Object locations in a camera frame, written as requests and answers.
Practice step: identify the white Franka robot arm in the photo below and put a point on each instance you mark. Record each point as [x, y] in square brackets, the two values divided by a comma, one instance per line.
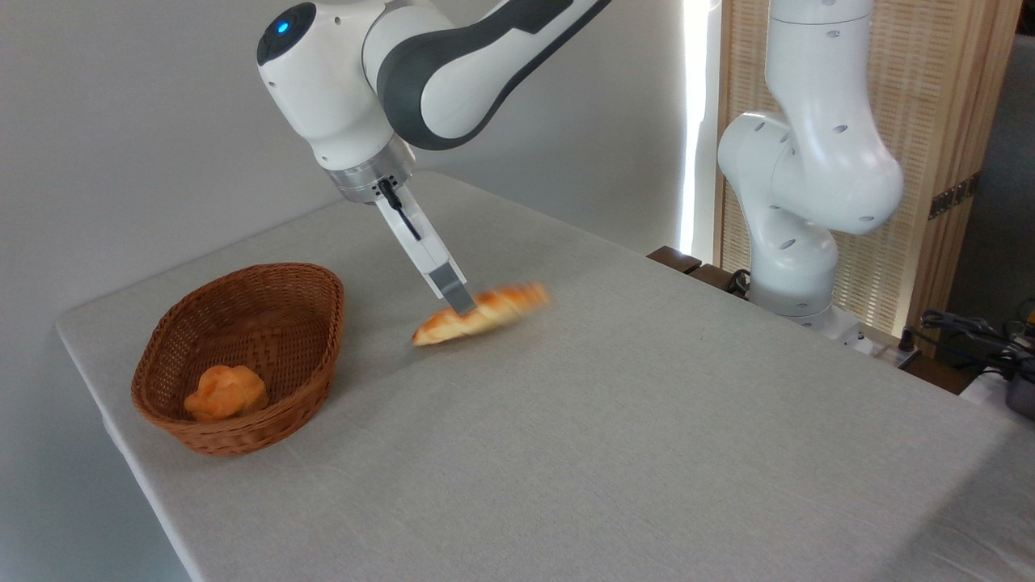
[453, 73]

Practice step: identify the brown wicker basket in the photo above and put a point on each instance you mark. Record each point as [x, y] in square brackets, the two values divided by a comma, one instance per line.
[242, 436]

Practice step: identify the beige tablecloth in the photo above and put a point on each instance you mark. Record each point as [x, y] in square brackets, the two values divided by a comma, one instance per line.
[566, 453]

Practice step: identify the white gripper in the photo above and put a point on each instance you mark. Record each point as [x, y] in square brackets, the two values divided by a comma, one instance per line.
[420, 238]

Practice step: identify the round bread roll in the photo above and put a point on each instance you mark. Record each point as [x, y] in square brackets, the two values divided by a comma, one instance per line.
[226, 394]

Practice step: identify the wooden slatted folding screen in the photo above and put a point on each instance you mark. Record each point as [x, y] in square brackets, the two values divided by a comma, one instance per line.
[922, 81]

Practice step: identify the dark brown wooden block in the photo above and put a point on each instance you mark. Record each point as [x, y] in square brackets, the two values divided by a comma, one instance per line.
[673, 259]
[716, 279]

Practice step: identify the dark metal screen hinge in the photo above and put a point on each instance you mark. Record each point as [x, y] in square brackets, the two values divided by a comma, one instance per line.
[954, 196]

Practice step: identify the black power plug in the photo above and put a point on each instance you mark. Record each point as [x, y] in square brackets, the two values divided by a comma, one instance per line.
[909, 339]

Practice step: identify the long braided bread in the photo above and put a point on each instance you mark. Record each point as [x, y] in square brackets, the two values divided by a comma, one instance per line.
[505, 305]

